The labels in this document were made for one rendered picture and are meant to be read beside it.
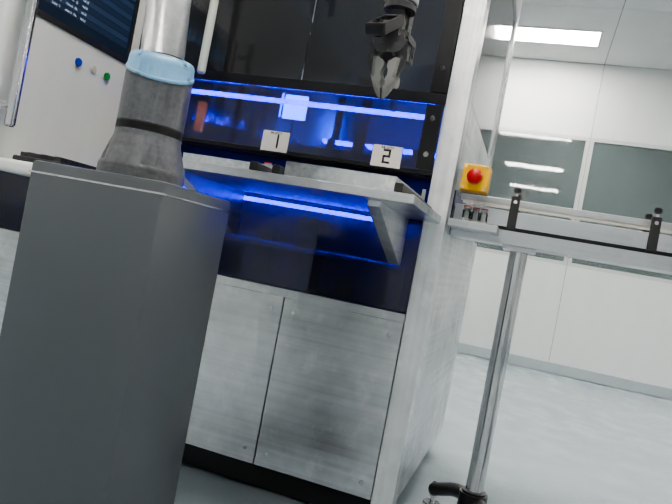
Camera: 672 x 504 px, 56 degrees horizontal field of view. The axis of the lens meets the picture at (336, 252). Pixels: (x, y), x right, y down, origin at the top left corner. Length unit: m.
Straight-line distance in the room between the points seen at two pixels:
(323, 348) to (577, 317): 4.70
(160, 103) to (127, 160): 0.11
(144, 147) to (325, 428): 1.00
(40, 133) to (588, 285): 5.28
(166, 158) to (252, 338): 0.86
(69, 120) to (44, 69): 0.16
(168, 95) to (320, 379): 0.96
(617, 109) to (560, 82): 0.58
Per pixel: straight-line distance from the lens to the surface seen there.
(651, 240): 1.81
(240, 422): 1.91
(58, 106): 1.86
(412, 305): 1.71
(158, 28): 1.33
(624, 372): 6.38
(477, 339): 6.32
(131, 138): 1.13
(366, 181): 1.37
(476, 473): 1.91
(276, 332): 1.83
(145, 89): 1.14
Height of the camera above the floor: 0.73
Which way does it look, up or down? level
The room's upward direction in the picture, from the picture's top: 11 degrees clockwise
